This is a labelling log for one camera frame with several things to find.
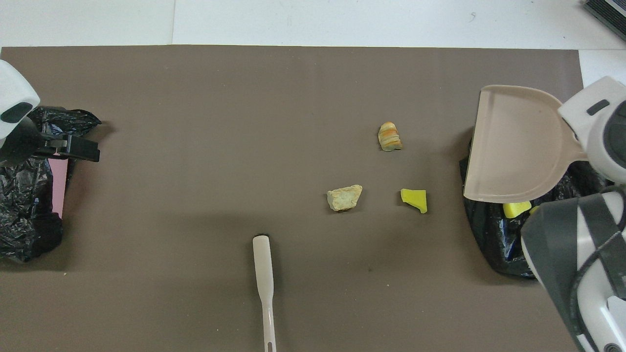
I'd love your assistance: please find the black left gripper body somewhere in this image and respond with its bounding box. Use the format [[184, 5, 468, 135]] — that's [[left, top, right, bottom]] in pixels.
[[0, 117, 67, 167]]

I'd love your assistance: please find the beige brush with black bristles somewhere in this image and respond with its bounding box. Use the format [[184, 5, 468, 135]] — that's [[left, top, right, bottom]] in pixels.
[[252, 235, 277, 352]]

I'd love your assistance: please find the beige crumbly chunk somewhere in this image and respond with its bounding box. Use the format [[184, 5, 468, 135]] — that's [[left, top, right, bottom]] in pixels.
[[327, 184, 363, 212]]

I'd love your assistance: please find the small yellow sponge piece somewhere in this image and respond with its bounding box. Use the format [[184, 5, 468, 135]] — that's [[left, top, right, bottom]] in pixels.
[[401, 188, 428, 215]]

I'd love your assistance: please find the beige plastic dustpan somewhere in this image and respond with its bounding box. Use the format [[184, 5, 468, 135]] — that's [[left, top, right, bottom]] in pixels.
[[463, 85, 587, 204]]

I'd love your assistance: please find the yellow notched sponge piece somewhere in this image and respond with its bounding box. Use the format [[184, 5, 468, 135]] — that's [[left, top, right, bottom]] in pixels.
[[503, 201, 533, 219]]

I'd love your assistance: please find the pink plastic bin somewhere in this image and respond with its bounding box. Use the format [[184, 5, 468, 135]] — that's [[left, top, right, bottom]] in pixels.
[[49, 152, 69, 219]]

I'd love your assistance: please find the black bag lining pink bin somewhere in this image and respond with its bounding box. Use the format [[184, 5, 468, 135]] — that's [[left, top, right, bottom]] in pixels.
[[0, 106, 102, 263]]

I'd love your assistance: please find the black trash bag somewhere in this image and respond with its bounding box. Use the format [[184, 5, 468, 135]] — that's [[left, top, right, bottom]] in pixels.
[[459, 139, 612, 279]]

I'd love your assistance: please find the brown table mat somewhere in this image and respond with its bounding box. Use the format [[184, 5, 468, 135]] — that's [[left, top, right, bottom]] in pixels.
[[0, 45, 614, 352]]

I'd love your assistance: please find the orange striped bread chunk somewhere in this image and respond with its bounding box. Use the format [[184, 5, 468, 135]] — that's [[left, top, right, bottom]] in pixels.
[[378, 121, 403, 152]]

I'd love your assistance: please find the dark ribbed device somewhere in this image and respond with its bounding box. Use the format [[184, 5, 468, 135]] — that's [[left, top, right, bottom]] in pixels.
[[584, 0, 626, 42]]

